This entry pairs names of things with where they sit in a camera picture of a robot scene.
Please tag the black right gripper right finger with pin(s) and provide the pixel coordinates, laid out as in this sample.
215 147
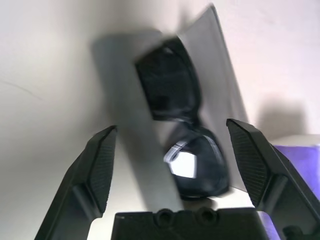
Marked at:
275 170

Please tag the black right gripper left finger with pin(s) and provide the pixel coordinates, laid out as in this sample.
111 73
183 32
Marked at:
75 195

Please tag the grey glasses case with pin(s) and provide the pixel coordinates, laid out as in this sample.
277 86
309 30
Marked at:
225 75

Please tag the black sunglasses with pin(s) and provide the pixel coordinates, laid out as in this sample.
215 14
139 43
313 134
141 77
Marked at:
170 87

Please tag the purple tissue box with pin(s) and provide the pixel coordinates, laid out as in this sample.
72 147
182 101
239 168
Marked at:
305 165

